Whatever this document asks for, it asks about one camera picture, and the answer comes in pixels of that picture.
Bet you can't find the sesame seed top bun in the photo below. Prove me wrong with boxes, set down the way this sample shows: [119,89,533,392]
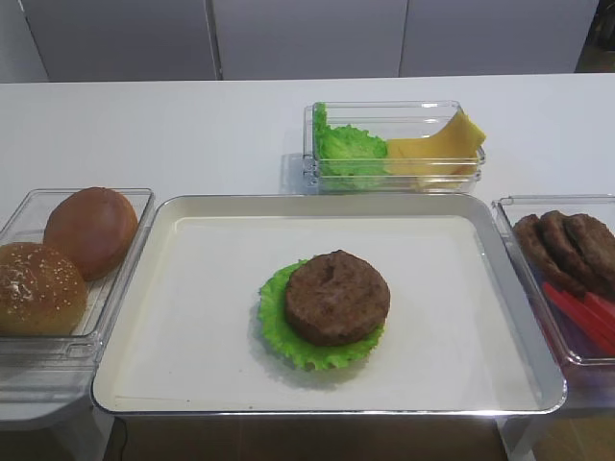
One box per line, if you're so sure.
[1,242,87,336]

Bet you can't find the clear plastic lettuce cheese container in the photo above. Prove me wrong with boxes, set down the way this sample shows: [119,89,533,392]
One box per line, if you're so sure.
[302,101,486,194]

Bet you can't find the yellow cheese slice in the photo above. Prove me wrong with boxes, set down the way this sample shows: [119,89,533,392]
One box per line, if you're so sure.
[386,111,486,190]

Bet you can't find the brown burger patty on tray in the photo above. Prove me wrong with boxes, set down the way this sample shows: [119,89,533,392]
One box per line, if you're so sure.
[284,250,391,347]

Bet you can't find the green lettuce in container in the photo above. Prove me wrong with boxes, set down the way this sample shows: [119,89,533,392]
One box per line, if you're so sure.
[313,103,387,177]

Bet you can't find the silver metal baking tray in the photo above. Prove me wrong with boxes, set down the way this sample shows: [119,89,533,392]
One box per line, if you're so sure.
[92,194,567,416]

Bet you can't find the green lettuce leaf on tray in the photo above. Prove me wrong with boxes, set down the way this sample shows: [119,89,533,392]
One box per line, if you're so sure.
[257,259,384,371]

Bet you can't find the white parchment paper sheet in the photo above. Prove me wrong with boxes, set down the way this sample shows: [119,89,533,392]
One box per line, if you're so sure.
[117,217,542,410]

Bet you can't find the plain brown bun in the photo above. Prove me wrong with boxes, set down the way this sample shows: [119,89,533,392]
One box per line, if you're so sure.
[43,187,138,281]

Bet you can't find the left brown patty in container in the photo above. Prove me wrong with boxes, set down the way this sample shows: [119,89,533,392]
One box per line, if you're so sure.
[512,214,586,297]

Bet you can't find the brown patty in container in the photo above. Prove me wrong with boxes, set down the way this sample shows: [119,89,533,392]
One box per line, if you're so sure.
[564,213,614,299]
[512,214,586,297]
[539,210,609,293]

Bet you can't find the middle brown patty in container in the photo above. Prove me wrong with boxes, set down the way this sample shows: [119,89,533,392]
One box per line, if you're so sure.
[539,210,609,293]

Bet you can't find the clear plastic patty container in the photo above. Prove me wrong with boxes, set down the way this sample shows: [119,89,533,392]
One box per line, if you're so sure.
[494,195,614,367]

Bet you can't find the right brown patty in container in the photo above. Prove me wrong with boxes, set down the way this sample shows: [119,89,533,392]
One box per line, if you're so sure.
[564,213,614,299]

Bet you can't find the red tomato slices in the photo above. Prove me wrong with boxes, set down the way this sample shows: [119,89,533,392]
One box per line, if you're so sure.
[541,282,614,356]

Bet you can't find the clear plastic bun container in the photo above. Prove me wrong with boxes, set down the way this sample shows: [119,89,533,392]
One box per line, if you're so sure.
[1,188,155,404]

